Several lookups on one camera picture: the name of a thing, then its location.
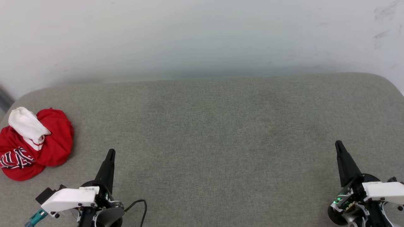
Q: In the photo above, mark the grey fabric sofa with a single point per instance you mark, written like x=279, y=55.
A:
x=202, y=142

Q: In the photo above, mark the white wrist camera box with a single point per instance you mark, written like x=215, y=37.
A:
x=385, y=190
x=68, y=198

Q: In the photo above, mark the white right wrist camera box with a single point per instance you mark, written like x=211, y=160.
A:
x=385, y=190

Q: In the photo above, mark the red and white garment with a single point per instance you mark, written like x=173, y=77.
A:
x=53, y=142

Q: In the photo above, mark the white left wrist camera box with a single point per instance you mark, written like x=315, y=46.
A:
x=68, y=198

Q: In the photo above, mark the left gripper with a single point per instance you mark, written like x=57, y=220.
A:
x=107, y=216

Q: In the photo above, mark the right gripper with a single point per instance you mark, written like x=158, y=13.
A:
x=347, y=208

